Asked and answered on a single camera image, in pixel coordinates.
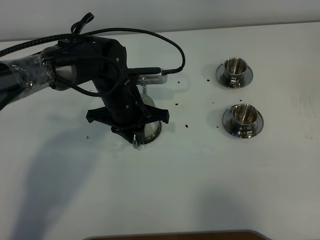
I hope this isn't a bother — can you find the left braided black cable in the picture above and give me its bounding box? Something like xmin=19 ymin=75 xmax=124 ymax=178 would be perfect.
xmin=0 ymin=12 xmax=187 ymax=97

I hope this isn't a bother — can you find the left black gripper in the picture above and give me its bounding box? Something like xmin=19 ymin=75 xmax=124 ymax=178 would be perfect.
xmin=86 ymin=76 xmax=170 ymax=144

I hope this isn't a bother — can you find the near steel teacup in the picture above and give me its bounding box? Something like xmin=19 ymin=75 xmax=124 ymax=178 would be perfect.
xmin=232 ymin=103 xmax=258 ymax=132

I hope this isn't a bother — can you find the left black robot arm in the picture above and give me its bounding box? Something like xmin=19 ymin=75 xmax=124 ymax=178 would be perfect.
xmin=0 ymin=36 xmax=170 ymax=145

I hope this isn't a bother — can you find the stainless steel teapot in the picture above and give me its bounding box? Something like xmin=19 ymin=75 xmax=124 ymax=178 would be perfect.
xmin=132 ymin=84 xmax=163 ymax=151

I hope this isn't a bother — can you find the near steel saucer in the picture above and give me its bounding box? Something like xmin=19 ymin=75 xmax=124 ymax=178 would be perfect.
xmin=222 ymin=104 xmax=264 ymax=139

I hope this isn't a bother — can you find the steel teacup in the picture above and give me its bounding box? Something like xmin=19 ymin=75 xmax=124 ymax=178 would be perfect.
xmin=223 ymin=57 xmax=248 ymax=85
xmin=232 ymin=103 xmax=258 ymax=132

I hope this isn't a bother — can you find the teapot steel saucer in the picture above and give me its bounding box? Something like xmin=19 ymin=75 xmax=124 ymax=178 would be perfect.
xmin=142 ymin=124 xmax=162 ymax=145

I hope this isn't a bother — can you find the brown wooden board edge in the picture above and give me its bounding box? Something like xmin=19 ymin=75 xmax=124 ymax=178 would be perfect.
xmin=86 ymin=230 xmax=270 ymax=240

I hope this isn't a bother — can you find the far steel teacup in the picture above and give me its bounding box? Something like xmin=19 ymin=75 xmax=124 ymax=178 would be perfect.
xmin=223 ymin=57 xmax=248 ymax=85

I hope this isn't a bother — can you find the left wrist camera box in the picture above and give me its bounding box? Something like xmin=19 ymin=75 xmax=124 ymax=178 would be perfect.
xmin=127 ymin=67 xmax=168 ymax=85

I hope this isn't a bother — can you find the far steel saucer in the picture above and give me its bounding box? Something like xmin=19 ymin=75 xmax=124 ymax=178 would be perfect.
xmin=215 ymin=63 xmax=254 ymax=89

